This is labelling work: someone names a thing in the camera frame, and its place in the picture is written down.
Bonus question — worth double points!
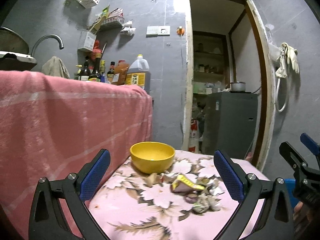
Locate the white paper trash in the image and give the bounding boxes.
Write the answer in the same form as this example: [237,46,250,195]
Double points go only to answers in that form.
[192,194,222,215]

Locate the yellow snack wrapper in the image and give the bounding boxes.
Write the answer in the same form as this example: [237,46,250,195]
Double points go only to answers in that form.
[170,174,205,193]

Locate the right hand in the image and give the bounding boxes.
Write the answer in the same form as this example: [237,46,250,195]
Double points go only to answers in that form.
[293,201,313,231]

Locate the blue plastic basin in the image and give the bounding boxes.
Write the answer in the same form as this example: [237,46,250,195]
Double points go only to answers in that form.
[284,179,299,209]

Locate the pink floral tablecloth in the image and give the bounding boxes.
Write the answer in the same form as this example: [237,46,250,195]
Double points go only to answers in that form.
[89,150,238,239]

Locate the dark grey refrigerator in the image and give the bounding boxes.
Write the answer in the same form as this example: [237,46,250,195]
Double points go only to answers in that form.
[202,92,258,159]

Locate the red plaid towel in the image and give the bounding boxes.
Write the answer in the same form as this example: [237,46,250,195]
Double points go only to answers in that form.
[1,71,152,239]

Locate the hanging rubber gloves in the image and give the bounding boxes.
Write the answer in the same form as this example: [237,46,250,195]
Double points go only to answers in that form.
[276,42,300,79]

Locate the metal pot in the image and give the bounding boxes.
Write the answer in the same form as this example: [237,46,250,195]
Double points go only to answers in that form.
[231,81,246,93]

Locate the red white sack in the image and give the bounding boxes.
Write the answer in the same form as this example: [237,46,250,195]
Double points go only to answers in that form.
[188,120,200,153]

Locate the yellow plastic bowl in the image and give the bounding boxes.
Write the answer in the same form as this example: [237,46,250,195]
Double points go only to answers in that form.
[130,141,175,174]

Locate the grey dish rag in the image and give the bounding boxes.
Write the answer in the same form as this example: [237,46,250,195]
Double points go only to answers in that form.
[41,56,70,79]

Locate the brown sauce bottle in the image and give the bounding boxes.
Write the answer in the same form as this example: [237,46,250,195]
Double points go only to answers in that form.
[112,60,130,86]

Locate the large cooking oil jug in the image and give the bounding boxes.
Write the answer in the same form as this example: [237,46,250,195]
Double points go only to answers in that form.
[125,54,151,94]

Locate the metal sink faucet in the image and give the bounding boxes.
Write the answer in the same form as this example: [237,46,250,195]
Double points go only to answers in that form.
[30,34,65,57]

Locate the metal wok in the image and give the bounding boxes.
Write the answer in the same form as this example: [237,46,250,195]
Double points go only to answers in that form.
[0,26,29,54]

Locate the white utensil holder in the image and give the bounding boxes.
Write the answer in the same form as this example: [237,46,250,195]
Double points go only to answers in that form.
[78,30,97,53]

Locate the white hose loop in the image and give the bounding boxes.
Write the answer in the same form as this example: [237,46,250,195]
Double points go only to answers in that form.
[274,76,289,113]

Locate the wooden door frame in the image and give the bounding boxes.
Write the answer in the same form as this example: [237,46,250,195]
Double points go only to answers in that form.
[182,0,276,171]

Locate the orange wall hook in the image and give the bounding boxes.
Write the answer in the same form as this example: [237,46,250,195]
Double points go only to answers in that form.
[176,26,185,36]

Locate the wire wall shelf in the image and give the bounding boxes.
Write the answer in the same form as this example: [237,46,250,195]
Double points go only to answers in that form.
[100,16,124,31]

